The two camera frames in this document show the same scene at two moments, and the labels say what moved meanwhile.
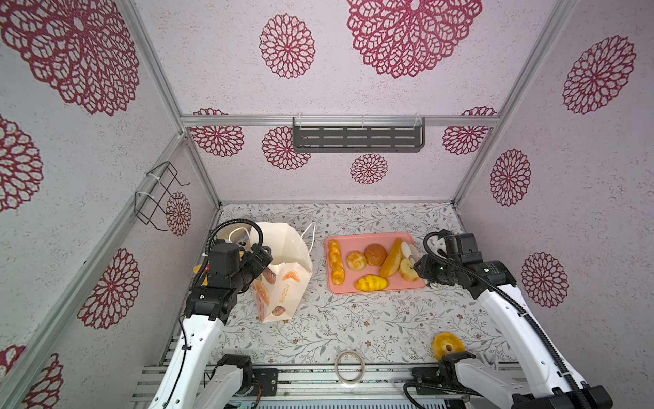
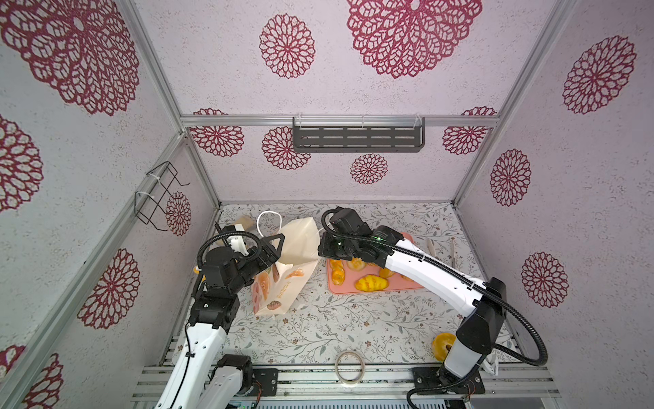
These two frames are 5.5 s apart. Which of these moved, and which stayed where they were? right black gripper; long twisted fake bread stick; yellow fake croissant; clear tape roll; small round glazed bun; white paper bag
Moved: right black gripper; white paper bag
Stayed: yellow fake croissant; small round glazed bun; clear tape roll; long twisted fake bread stick
